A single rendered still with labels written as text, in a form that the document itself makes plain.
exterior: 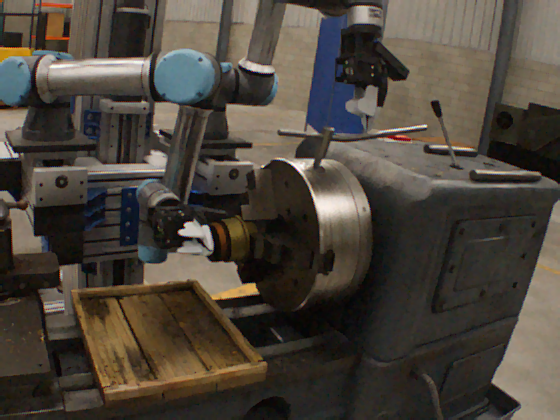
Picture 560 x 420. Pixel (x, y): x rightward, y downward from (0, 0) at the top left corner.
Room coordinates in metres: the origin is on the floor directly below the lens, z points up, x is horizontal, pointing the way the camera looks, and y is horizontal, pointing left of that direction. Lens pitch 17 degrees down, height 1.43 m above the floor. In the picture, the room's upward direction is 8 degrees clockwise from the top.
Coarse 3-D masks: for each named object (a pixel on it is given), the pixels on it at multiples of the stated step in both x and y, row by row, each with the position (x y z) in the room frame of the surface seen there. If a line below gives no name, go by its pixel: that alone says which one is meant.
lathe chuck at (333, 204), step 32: (288, 160) 0.96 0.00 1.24; (288, 192) 0.94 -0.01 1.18; (320, 192) 0.88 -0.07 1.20; (256, 224) 1.03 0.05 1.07; (288, 224) 0.92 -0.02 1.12; (320, 224) 0.84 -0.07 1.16; (352, 224) 0.87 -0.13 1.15; (352, 256) 0.86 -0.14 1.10; (288, 288) 0.89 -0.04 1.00; (320, 288) 0.84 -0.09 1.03
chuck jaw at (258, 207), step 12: (264, 168) 1.03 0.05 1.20; (252, 180) 0.99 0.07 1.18; (264, 180) 0.98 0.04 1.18; (252, 192) 0.95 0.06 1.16; (264, 192) 0.97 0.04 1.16; (252, 204) 0.94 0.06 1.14; (264, 204) 0.95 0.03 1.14; (276, 204) 0.97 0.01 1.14; (240, 216) 0.92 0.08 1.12; (252, 216) 0.93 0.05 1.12; (264, 216) 0.94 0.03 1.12; (276, 216) 0.95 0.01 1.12
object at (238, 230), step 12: (216, 228) 0.86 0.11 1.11; (228, 228) 0.87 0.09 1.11; (240, 228) 0.88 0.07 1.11; (252, 228) 0.90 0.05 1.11; (216, 240) 0.85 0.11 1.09; (228, 240) 0.86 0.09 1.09; (240, 240) 0.87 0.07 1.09; (216, 252) 0.84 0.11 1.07; (228, 252) 0.86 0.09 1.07; (240, 252) 0.86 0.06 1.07
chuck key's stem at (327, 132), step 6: (324, 126) 0.93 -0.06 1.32; (324, 132) 0.92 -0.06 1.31; (330, 132) 0.92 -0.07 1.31; (324, 138) 0.93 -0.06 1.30; (330, 138) 0.93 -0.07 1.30; (318, 144) 0.93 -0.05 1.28; (324, 144) 0.93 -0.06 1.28; (318, 150) 0.93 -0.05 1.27; (324, 150) 0.93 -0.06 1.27; (318, 156) 0.93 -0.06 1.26; (324, 156) 0.94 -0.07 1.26; (318, 162) 0.94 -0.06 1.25; (318, 168) 0.94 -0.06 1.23
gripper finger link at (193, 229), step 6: (192, 222) 0.90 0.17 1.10; (186, 228) 0.87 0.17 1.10; (192, 228) 0.87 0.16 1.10; (198, 228) 0.87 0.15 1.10; (204, 228) 0.86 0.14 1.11; (180, 234) 0.84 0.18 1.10; (186, 234) 0.84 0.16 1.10; (192, 234) 0.84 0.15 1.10; (198, 234) 0.85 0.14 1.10; (204, 234) 0.85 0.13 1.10; (210, 234) 0.86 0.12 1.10; (204, 240) 0.85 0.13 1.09; (210, 240) 0.84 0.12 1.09; (210, 246) 0.83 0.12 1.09
